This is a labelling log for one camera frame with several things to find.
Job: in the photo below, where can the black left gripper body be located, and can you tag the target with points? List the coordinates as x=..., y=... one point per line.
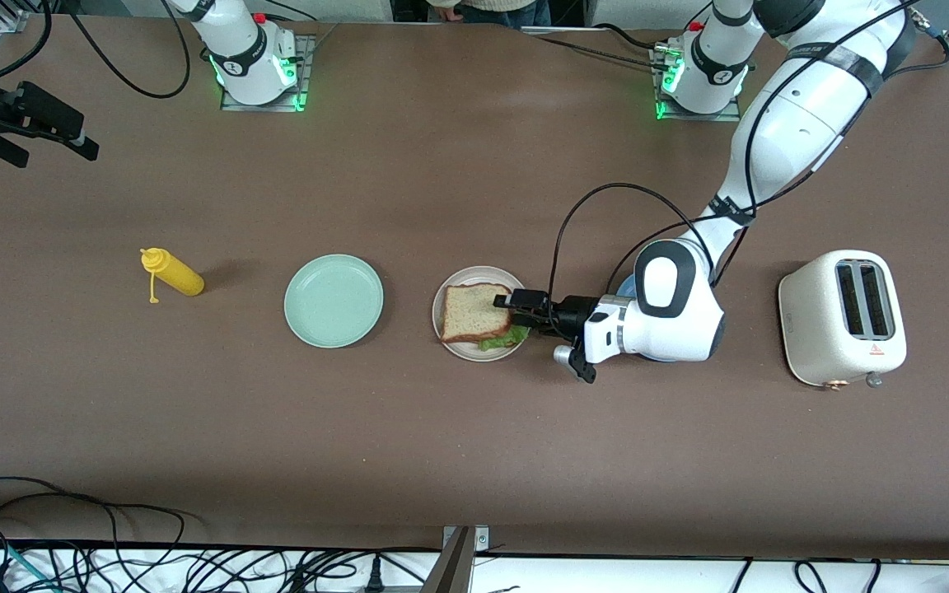
x=571, y=314

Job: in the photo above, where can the green lettuce leaf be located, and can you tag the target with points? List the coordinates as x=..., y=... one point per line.
x=507, y=339

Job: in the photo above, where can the brown toast slice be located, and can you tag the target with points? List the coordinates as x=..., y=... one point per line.
x=470, y=313

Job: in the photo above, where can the yellow squeeze bottle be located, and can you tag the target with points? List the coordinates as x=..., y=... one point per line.
x=182, y=278

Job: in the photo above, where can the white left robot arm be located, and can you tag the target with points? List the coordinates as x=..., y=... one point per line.
x=787, y=132

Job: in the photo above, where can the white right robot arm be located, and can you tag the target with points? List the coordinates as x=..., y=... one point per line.
x=248, y=58

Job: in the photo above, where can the blue plate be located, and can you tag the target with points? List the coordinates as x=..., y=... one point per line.
x=627, y=288

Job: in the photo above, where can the beige plate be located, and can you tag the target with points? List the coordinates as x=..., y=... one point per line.
x=466, y=274

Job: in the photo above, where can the mint green plate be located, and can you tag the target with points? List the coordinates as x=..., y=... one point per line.
x=333, y=301

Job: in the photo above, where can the white toaster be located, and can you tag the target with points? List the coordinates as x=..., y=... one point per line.
x=812, y=329

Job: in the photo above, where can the person in blue jeans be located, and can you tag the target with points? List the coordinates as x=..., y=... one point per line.
x=491, y=8

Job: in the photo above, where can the black power plug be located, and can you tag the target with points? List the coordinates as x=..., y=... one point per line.
x=376, y=576

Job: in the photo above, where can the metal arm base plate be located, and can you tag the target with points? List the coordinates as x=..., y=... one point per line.
x=701, y=117
x=307, y=66

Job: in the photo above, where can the grey metal bracket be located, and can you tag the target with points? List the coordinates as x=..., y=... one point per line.
x=462, y=568

